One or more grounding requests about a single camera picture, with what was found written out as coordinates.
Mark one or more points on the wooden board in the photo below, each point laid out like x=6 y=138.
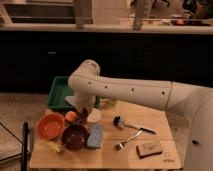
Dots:
x=107 y=157

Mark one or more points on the small white cup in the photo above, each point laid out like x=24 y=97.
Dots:
x=94 y=116

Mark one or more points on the grey cloth in tray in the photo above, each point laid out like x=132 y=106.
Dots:
x=70 y=100

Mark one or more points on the green plastic tray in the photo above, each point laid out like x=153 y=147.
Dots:
x=59 y=90

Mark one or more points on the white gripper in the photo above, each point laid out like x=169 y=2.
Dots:
x=84 y=101

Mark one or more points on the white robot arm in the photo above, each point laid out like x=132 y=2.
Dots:
x=191 y=101

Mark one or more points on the orange red bowl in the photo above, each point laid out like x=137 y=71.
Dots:
x=50 y=126

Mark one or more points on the black dish brush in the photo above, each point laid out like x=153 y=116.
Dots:
x=120 y=123

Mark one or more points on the yellow corn cob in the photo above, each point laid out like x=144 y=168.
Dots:
x=55 y=146

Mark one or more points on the dark maroon bowl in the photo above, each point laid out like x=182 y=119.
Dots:
x=74 y=137

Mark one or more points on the brown rectangular block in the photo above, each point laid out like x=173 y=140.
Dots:
x=148 y=149

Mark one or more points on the orange fruit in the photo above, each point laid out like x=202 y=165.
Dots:
x=71 y=116

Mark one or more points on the green leafy vegetable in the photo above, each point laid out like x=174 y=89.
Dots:
x=106 y=102

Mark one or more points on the silver fork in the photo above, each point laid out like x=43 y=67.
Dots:
x=122 y=144

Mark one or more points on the dark purple grape bunch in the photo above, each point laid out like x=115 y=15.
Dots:
x=83 y=115

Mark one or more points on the blue sponge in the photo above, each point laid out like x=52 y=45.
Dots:
x=95 y=136

